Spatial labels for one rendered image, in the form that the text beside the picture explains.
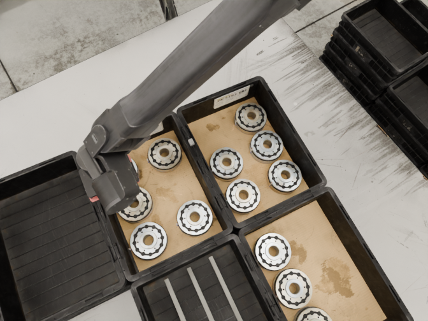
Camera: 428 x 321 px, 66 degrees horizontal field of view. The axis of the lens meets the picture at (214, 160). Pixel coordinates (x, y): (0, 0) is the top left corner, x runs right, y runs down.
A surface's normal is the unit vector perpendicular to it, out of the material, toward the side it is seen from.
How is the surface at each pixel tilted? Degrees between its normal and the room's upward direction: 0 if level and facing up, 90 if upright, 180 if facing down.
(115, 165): 46
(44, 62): 0
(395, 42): 0
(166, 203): 0
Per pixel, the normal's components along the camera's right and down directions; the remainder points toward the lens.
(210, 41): -0.51, 0.15
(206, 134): 0.05, -0.35
